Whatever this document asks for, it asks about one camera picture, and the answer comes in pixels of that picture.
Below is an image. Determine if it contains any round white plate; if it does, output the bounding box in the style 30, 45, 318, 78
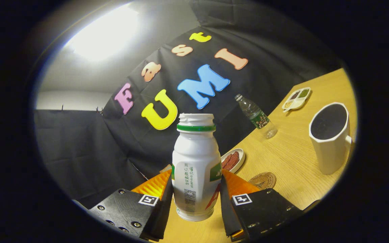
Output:
221, 148, 245, 174

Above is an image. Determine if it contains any white juice bottle green ring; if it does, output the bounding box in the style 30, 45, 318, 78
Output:
172, 113, 223, 222

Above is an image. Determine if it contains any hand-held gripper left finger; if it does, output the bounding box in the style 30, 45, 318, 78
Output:
87, 169, 175, 241

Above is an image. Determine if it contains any thin pale cable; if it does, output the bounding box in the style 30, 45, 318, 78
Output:
129, 161, 149, 181

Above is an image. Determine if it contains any white cup with cork handle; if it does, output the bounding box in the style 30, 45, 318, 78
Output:
309, 102, 353, 175

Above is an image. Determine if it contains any white divided dish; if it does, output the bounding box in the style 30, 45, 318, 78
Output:
282, 87, 311, 113

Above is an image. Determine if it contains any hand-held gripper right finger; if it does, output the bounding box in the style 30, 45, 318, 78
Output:
219, 169, 305, 242

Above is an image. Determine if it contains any wooden table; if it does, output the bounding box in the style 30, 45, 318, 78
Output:
161, 67, 359, 243

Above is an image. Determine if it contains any clear plastic water bottle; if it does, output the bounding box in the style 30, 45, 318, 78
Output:
234, 93, 278, 139

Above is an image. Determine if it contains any round cork coaster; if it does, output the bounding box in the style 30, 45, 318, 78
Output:
249, 172, 277, 190

